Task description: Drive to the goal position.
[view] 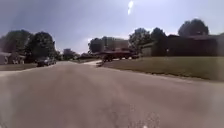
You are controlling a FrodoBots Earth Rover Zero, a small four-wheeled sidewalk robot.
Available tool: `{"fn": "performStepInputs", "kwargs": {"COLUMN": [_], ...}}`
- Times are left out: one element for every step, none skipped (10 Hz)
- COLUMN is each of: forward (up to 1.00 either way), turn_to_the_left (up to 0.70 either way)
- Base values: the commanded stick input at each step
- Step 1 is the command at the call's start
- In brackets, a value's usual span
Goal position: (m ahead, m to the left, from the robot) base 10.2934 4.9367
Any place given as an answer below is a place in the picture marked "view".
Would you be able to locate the large dark tree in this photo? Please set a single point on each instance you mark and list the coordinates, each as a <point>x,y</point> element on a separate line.
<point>15,40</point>
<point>40,45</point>

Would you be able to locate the grey asphalt road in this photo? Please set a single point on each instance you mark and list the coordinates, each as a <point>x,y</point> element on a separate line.
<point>100,96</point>

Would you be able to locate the dark parked car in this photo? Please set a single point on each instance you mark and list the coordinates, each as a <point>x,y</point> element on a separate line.
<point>45,61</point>

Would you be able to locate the dark tree behind house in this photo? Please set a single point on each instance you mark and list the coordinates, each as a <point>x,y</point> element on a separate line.
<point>193,27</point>

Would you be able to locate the grass verge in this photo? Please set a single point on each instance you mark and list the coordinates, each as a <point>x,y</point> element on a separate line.
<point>15,66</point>

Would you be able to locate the dark low house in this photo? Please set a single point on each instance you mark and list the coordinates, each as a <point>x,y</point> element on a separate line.
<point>190,45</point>

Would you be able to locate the small grey house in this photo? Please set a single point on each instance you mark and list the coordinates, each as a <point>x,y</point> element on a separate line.
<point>10,58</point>

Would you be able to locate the grass lawn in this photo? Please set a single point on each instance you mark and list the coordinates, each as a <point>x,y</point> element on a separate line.
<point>173,66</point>

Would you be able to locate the red flatbed truck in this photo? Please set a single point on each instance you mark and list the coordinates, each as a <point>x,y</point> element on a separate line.
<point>116,54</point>

